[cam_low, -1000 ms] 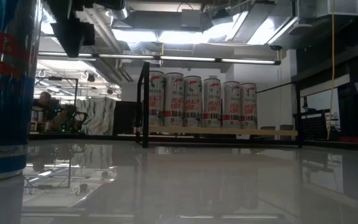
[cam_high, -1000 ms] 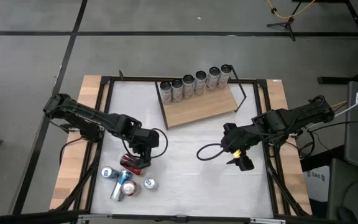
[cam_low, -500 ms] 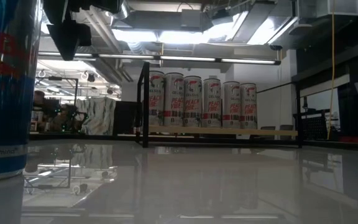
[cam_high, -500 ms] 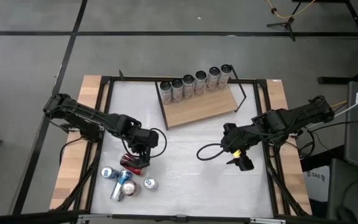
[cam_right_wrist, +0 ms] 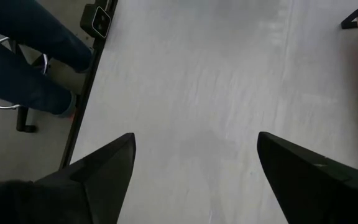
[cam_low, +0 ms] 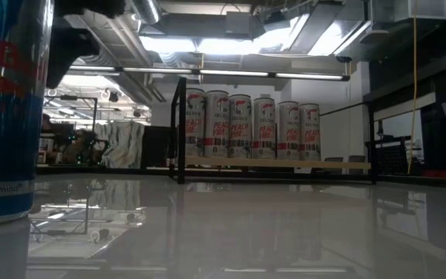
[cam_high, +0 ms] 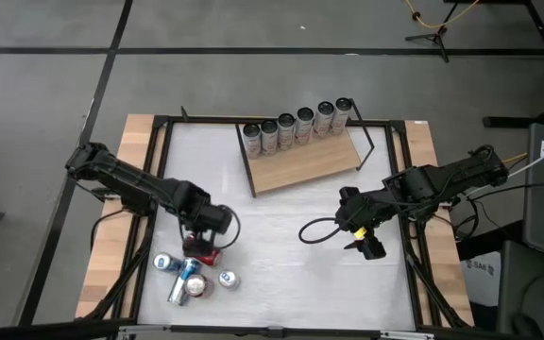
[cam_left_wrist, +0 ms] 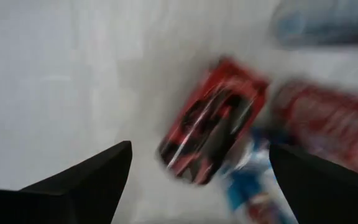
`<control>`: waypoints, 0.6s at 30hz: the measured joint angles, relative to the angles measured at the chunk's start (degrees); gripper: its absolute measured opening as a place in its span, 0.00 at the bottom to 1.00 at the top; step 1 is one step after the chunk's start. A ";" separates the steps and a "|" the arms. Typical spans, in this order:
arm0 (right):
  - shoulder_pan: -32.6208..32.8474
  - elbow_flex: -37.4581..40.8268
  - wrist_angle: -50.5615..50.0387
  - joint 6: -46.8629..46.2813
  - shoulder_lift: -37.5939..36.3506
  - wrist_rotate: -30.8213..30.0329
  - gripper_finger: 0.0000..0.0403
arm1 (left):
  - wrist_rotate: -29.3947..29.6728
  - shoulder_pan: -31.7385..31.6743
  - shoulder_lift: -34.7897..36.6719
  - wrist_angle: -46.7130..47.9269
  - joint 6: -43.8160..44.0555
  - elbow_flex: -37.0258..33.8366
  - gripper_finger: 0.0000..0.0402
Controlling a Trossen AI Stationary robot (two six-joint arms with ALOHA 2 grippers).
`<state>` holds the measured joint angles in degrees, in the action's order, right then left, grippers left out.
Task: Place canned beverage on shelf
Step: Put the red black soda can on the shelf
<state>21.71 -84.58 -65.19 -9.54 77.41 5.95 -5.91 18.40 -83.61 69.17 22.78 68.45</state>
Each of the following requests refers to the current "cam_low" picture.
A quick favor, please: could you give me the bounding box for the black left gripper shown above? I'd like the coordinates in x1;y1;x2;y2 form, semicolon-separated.
46;0;127;90

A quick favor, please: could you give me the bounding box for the blue silver Red Bull can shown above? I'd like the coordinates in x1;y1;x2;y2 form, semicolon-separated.
0;0;56;229

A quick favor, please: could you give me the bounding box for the person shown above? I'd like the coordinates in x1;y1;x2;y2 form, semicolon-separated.
60;129;106;166

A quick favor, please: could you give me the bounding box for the white patterned cloth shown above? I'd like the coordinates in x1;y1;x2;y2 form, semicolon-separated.
93;120;146;170

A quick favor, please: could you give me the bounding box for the black cabinet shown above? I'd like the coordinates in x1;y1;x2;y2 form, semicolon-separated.
141;126;177;171

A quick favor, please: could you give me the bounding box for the bright light panel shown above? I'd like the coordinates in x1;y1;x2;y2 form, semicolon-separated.
139;17;371;57

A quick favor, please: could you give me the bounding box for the long fluorescent light strip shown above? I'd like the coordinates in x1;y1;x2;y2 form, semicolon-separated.
67;64;351;82

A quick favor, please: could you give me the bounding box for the grey metal box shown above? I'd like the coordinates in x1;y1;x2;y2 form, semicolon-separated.
225;10;256;40

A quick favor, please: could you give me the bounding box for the wooden board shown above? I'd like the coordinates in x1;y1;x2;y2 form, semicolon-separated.
170;76;377;185

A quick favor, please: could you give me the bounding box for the white table cover sheet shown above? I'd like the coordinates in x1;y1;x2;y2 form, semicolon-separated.
0;172;446;279

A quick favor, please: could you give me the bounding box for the black perforated basket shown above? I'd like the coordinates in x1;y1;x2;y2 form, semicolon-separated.
376;145;410;175

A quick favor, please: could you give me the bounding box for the white air conditioning unit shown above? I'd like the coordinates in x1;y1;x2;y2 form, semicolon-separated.
369;0;446;23

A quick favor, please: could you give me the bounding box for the red bin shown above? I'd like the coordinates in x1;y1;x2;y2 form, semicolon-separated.
420;169;446;180

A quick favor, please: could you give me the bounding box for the black metal rack frame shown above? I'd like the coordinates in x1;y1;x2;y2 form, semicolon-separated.
43;95;99;135

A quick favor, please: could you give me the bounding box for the large corrugated silver duct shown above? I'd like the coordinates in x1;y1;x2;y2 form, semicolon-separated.
74;9;158;104

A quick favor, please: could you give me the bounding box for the smooth round silver duct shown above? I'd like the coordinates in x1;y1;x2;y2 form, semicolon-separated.
129;0;163;25

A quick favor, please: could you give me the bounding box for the thin yellow cable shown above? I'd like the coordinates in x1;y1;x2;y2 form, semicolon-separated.
407;0;420;175

